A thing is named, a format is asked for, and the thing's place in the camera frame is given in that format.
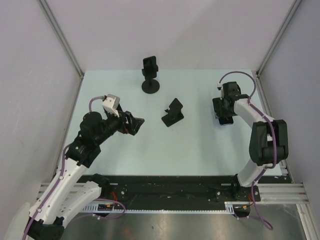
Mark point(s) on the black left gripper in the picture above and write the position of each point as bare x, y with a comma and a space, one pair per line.
133, 125

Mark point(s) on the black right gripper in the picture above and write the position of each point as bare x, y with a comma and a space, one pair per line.
218, 102

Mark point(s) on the blue-edged smartphone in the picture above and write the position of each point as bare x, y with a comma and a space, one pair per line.
226, 121

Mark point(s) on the black folding phone stand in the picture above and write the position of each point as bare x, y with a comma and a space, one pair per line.
173, 114

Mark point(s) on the black pole phone stand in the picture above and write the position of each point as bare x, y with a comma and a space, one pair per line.
150, 85

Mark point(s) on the black smartphone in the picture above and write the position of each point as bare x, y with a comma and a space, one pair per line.
150, 63

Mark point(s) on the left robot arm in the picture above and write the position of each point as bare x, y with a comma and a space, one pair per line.
54, 210

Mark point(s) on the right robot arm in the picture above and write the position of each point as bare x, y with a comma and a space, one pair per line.
268, 143

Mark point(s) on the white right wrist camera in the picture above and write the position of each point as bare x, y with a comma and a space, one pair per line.
228, 89

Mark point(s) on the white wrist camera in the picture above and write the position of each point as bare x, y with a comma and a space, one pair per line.
110, 104
228, 89

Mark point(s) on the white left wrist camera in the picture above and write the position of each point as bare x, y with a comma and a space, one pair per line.
110, 104

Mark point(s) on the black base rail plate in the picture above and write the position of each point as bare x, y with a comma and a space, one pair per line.
167, 192

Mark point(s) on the white slotted cable duct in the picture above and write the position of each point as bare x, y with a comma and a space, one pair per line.
108, 208

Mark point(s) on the aluminium frame rail right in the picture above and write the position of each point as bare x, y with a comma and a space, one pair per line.
271, 193

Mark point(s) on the aluminium corner post right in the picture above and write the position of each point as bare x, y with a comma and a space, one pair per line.
279, 35

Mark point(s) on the aluminium corner post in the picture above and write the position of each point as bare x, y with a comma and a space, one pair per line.
50, 16
279, 35

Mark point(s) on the aluminium corner post left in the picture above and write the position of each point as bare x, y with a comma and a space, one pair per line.
50, 16

